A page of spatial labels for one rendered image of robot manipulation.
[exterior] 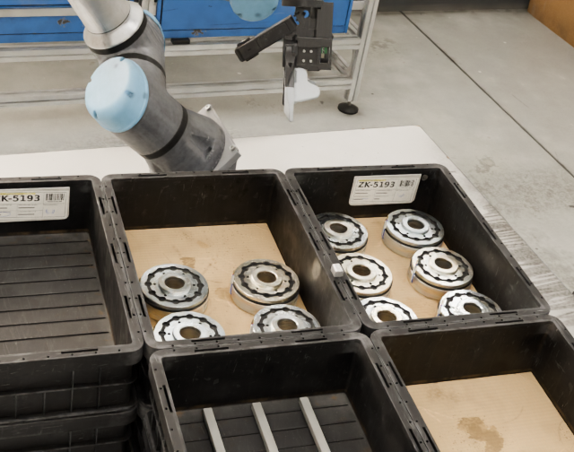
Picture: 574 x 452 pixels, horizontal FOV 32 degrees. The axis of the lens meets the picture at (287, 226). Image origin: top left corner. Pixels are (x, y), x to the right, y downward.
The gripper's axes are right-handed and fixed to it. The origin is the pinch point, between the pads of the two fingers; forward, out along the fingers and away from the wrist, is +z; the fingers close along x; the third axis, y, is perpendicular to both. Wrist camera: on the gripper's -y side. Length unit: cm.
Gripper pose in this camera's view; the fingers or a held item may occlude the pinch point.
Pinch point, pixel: (285, 117)
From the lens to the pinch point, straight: 173.0
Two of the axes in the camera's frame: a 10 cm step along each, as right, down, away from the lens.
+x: -0.2, -2.2, 9.8
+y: 10.0, 0.4, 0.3
